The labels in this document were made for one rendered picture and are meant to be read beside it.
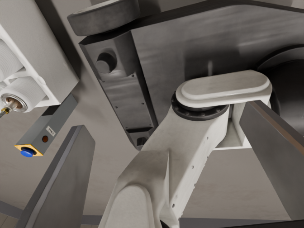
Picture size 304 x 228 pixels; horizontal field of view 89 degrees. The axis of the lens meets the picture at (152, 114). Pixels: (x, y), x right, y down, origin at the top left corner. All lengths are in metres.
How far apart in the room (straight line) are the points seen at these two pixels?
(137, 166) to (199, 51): 0.34
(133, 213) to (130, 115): 0.40
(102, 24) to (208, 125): 0.34
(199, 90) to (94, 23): 0.29
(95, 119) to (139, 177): 0.71
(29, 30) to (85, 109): 0.43
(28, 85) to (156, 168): 0.51
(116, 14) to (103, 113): 0.57
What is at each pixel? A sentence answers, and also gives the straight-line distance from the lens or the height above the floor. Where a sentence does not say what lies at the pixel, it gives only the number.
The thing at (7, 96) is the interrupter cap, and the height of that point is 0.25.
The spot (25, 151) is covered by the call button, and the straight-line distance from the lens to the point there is 0.72.
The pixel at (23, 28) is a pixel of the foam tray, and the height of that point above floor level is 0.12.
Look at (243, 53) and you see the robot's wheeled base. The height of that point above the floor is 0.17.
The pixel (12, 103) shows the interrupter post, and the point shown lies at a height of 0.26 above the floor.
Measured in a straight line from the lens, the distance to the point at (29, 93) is 0.64.
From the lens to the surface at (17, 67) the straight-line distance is 0.66.
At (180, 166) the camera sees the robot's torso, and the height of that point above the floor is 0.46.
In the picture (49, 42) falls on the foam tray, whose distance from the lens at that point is 0.72.
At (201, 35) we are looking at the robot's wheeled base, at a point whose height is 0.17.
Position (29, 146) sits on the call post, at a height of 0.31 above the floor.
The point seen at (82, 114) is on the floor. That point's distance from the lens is 0.95.
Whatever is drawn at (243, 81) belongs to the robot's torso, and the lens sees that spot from 0.41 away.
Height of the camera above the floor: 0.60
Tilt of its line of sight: 47 degrees down
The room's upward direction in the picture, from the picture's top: 173 degrees counter-clockwise
